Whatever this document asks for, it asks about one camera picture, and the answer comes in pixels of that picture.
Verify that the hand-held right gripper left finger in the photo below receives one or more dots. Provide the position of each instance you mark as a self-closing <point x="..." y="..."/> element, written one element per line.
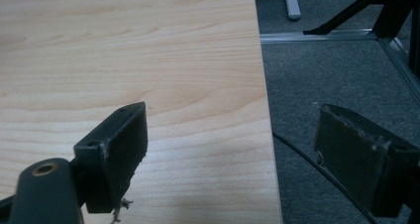
<point x="115" y="158"/>

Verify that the aluminium floor frame rail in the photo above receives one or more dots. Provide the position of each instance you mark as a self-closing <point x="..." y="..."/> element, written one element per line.
<point x="333" y="36"/>

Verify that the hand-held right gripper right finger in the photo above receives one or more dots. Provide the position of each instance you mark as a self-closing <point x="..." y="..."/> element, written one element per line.
<point x="356" y="158"/>

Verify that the black stand legs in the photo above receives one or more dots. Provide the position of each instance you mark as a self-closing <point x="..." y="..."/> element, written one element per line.
<point x="379" y="9"/>

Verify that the white metal leg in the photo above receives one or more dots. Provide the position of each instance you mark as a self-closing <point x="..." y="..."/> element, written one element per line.
<point x="292" y="2"/>

